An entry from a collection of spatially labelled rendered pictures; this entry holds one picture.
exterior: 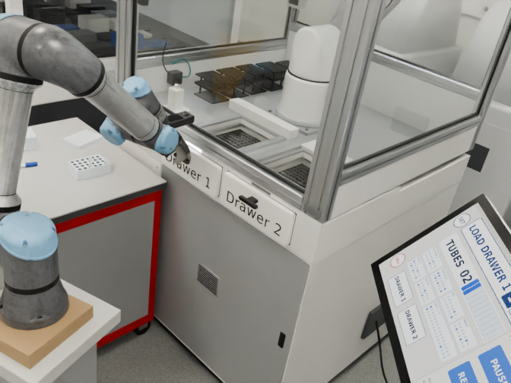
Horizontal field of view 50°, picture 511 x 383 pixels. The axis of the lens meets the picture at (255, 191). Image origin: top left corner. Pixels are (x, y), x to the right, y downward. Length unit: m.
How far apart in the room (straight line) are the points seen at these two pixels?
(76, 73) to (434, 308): 0.86
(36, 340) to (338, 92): 0.90
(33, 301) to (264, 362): 0.90
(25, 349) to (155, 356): 1.11
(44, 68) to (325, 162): 0.71
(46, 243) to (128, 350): 1.20
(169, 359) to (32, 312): 1.10
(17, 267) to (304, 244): 0.76
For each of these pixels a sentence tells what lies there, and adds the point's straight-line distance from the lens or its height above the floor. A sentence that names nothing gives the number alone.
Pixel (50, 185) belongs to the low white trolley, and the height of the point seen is 0.76.
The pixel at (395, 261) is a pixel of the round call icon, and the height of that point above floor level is 1.01.
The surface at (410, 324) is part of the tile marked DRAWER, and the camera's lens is 1.18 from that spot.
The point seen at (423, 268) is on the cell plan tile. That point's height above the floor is 1.05.
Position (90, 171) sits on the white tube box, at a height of 0.79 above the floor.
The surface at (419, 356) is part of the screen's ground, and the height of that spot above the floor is 1.00.
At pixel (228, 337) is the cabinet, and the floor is 0.30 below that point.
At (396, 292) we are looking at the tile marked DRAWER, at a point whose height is 1.00.
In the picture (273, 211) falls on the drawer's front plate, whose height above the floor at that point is 0.90.
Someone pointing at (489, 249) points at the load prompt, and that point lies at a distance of 1.20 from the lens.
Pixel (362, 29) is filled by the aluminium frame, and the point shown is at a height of 1.47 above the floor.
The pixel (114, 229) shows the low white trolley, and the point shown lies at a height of 0.62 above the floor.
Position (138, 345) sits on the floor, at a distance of 2.39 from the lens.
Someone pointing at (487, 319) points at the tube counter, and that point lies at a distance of 1.09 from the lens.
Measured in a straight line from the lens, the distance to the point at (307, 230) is 1.55.
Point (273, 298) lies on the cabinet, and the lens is 1.76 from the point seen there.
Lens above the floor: 1.74
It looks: 30 degrees down
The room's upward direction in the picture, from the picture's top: 10 degrees clockwise
